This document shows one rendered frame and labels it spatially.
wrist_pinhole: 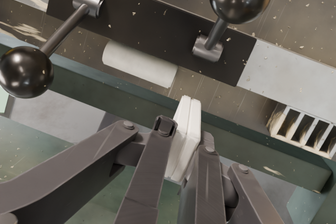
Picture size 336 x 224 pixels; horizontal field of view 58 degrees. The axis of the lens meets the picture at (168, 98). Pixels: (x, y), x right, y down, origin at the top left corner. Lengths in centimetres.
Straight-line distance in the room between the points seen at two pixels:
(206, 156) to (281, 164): 31
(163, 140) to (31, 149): 32
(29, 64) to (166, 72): 15
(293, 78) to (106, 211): 25
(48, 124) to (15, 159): 272
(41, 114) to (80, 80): 262
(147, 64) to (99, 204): 18
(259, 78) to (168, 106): 15
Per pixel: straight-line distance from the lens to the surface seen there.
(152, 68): 32
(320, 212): 49
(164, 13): 29
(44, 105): 298
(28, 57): 23
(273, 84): 32
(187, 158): 17
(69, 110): 308
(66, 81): 44
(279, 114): 35
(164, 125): 16
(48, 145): 47
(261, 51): 31
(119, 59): 33
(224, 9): 19
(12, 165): 42
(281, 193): 185
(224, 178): 16
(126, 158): 16
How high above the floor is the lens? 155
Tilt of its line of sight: 38 degrees down
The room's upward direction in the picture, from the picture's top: 83 degrees counter-clockwise
